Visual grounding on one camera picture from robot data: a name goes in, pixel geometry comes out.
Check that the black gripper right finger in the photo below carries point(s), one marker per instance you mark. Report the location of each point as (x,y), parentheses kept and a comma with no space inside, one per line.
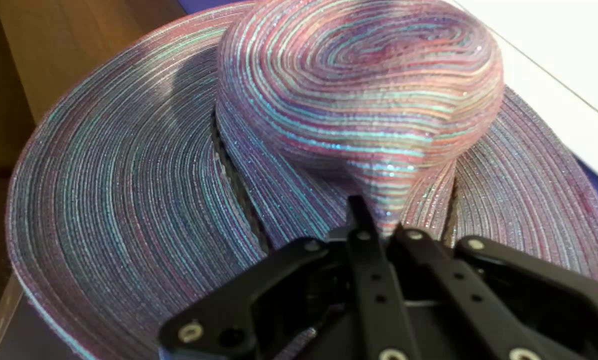
(510,301)

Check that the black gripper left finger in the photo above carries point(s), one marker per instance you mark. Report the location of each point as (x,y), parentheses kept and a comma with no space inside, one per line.
(370,292)

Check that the purple woven brimmed hat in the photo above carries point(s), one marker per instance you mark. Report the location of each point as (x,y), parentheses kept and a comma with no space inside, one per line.
(145,201)

